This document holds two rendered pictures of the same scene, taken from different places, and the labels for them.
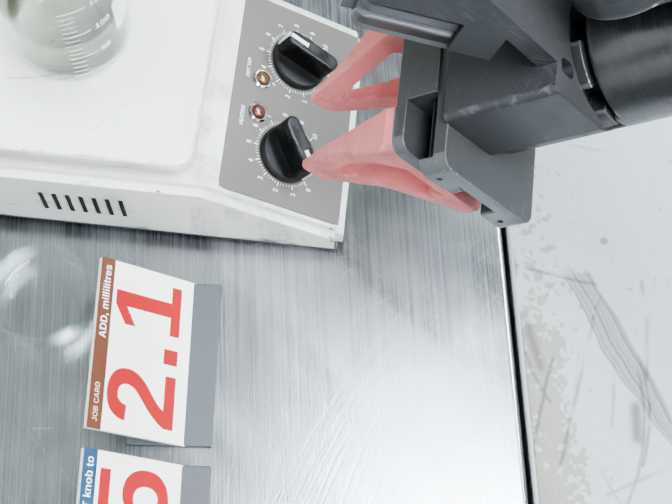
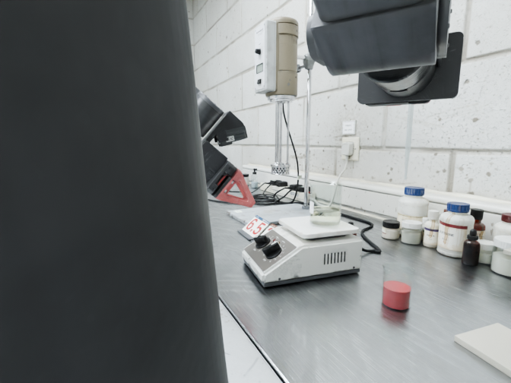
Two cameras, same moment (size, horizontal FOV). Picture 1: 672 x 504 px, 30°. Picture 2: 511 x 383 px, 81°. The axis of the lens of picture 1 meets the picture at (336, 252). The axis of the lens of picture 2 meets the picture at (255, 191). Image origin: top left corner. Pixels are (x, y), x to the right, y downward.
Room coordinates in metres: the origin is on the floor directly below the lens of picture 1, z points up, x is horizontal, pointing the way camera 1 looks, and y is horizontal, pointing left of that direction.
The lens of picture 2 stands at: (0.82, -0.19, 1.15)
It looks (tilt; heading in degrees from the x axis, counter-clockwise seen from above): 9 degrees down; 160
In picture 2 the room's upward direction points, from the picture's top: straight up
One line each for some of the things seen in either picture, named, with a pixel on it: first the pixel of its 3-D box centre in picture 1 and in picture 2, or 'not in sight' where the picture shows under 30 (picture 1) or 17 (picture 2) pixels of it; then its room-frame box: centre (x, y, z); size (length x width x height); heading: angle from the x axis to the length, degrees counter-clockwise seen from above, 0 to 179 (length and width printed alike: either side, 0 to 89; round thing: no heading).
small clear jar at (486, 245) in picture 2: not in sight; (484, 251); (0.43, 0.47, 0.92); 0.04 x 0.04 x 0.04
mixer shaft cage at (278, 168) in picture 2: not in sight; (280, 136); (-0.10, 0.25, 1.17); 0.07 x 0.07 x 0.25
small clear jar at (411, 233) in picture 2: not in sight; (411, 232); (0.28, 0.43, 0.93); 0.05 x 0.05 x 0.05
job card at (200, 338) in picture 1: (156, 352); not in sight; (0.18, 0.09, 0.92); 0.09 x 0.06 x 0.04; 3
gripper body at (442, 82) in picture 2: not in sight; (403, 67); (0.56, 0.08, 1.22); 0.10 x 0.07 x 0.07; 38
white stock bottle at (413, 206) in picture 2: not in sight; (412, 211); (0.24, 0.48, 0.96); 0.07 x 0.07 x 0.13
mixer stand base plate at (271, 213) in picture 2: not in sight; (277, 213); (-0.10, 0.24, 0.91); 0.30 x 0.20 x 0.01; 97
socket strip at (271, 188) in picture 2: not in sight; (284, 190); (-0.44, 0.43, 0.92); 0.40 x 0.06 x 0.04; 7
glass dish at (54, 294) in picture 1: (43, 296); not in sight; (0.21, 0.15, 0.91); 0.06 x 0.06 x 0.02
